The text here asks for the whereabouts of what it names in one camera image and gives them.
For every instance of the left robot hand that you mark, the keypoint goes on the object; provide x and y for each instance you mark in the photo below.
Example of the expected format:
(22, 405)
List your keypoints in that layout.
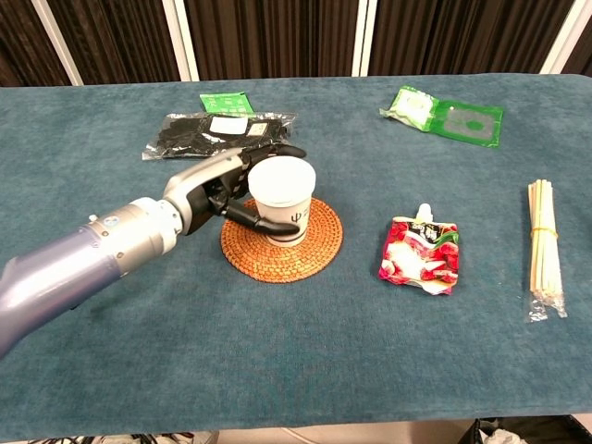
(208, 185)

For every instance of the bundle of wooden chopsticks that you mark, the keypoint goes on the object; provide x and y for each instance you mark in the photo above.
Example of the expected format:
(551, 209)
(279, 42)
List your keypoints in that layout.
(545, 245)

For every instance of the white paper cup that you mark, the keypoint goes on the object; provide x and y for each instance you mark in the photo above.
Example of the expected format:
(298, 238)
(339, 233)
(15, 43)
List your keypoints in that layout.
(283, 199)

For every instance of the orange woven coaster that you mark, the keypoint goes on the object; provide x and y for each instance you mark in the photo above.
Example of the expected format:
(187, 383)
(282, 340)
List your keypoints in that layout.
(319, 250)

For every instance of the blue table cloth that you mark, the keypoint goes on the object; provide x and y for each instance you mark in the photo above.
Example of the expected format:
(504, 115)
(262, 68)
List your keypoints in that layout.
(296, 347)

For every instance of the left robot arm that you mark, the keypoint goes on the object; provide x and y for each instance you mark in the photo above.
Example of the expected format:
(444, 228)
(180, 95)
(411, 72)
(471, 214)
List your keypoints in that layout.
(83, 263)

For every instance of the black bin with white trash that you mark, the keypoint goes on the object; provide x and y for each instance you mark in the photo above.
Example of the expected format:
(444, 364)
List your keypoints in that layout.
(532, 430)

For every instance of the red spouted drink pouch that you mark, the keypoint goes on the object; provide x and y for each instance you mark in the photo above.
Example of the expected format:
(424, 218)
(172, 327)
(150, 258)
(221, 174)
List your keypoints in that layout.
(421, 256)

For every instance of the small green packet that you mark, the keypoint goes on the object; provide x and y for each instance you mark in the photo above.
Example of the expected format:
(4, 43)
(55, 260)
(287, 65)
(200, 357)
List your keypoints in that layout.
(226, 102)

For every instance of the green and white plastic package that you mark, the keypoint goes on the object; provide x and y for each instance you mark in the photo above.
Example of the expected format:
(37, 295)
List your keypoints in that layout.
(444, 118)

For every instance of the black item in clear bag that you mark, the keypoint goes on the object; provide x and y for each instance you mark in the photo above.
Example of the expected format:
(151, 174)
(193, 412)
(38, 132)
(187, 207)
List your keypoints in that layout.
(213, 134)

